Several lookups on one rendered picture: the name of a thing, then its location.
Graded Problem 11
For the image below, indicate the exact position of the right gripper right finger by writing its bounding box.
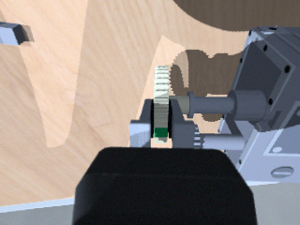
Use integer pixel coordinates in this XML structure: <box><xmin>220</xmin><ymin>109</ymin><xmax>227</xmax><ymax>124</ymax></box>
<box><xmin>168</xmin><ymin>98</ymin><xmax>196</xmax><ymax>148</ymax></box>

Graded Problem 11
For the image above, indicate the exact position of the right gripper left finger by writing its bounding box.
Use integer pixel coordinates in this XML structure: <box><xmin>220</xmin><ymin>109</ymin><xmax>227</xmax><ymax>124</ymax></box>
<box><xmin>129</xmin><ymin>98</ymin><xmax>154</xmax><ymax>147</ymax></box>

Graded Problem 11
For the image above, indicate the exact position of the grey engine case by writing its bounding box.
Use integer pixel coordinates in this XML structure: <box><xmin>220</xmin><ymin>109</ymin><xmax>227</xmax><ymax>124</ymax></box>
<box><xmin>194</xmin><ymin>25</ymin><xmax>300</xmax><ymax>183</ymax></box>

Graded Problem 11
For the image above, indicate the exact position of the grey camshaft with gear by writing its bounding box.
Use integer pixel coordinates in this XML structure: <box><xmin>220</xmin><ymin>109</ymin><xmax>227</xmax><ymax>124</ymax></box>
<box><xmin>154</xmin><ymin>66</ymin><xmax>235</xmax><ymax>143</ymax></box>

